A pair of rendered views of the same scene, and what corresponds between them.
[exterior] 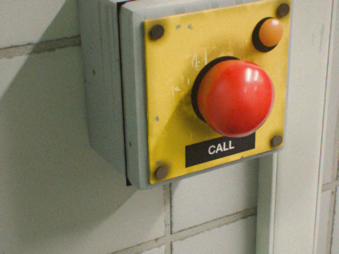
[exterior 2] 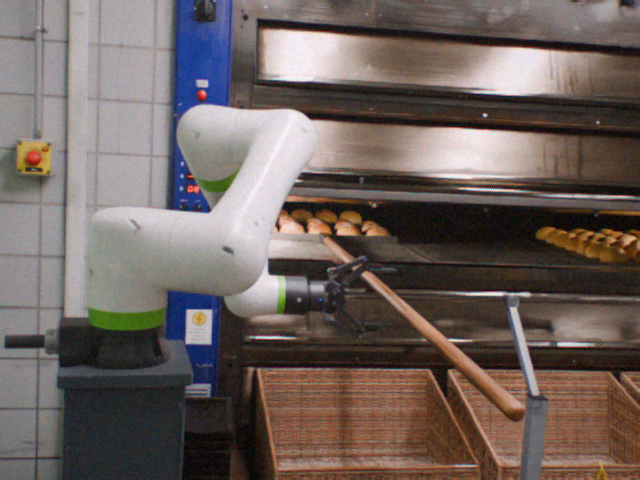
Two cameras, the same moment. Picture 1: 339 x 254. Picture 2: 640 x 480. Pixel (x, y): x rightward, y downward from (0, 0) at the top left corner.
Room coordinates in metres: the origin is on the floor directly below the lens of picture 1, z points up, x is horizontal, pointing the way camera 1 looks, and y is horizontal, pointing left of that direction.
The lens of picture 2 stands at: (-1.62, -1.56, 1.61)
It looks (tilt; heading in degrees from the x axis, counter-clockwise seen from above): 8 degrees down; 19
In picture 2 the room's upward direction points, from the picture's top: 3 degrees clockwise
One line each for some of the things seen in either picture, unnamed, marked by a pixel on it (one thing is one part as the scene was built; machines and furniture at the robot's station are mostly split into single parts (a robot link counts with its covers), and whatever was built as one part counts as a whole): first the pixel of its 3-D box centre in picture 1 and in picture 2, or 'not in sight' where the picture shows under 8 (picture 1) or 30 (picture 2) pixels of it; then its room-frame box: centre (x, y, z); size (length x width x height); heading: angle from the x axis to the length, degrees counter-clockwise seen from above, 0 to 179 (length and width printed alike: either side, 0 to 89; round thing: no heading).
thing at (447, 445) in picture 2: not in sight; (359, 438); (0.62, -0.93, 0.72); 0.56 x 0.49 x 0.28; 120
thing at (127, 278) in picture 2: not in sight; (135, 265); (-0.43, -0.82, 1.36); 0.16 x 0.13 x 0.19; 98
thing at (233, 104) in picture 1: (231, 96); (33, 158); (0.32, -0.03, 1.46); 0.04 x 0.04 x 0.04; 29
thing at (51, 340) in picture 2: not in sight; (91, 339); (-0.46, -0.76, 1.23); 0.26 x 0.15 x 0.06; 123
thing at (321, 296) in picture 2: not in sight; (325, 296); (0.28, -0.92, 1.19); 0.09 x 0.07 x 0.08; 119
